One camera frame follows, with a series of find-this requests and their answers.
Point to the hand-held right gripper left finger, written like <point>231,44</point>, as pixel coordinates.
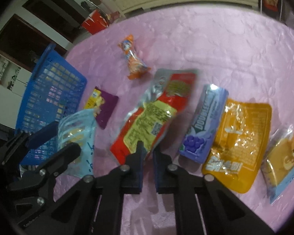
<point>137,176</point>

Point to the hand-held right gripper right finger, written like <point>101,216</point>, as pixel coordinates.
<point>159,176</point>

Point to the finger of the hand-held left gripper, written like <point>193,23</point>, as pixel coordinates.
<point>61,158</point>
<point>43,132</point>

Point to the light blue striped clear packet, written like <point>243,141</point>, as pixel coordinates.
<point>74,132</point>

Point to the blue plastic basket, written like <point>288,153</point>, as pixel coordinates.
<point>51,90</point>

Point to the large red and yellow packet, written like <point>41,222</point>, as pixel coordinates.
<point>156,112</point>

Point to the purple gum packet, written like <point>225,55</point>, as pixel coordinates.
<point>203,127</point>

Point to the purple and yellow snack packet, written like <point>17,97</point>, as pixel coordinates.
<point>103,105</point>

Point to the orange pouch packet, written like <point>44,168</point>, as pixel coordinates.
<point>240,142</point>

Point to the orange long snack packet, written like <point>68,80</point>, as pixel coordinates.
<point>133,58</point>

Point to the light blue cake packet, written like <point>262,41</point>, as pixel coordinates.
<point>284,161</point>

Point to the white cabinet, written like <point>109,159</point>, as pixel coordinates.
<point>5,85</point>

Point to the dark brown wooden door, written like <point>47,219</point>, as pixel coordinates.
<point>54,7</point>
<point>27,41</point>

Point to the red paper bag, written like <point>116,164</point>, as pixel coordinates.
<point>95,22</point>

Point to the pink quilted table cover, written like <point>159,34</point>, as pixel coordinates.
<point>210,53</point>

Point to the broom and dustpan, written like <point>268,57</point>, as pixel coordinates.
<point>103,5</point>

